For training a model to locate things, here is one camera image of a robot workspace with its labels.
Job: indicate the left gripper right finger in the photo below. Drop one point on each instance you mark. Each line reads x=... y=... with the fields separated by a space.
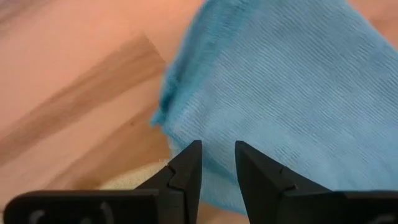
x=280 y=202

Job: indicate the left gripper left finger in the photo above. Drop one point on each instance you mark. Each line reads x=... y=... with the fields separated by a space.
x=155 y=205

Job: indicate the blue microfiber towel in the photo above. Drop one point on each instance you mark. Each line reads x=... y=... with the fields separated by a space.
x=280 y=87

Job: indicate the green microfiber towel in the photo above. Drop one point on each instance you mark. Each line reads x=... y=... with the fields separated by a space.
x=136 y=177

